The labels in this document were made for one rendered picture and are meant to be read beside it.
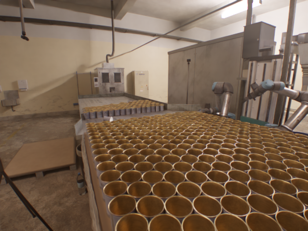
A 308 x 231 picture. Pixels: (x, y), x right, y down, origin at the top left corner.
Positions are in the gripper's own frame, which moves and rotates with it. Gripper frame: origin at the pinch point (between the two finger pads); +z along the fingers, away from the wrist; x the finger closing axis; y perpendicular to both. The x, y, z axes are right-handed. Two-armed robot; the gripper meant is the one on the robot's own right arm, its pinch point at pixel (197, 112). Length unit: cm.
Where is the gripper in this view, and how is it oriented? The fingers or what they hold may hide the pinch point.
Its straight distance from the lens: 165.9
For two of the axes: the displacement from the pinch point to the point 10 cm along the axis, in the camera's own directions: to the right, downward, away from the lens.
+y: 0.2, 9.8, 2.0
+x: -5.2, -1.7, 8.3
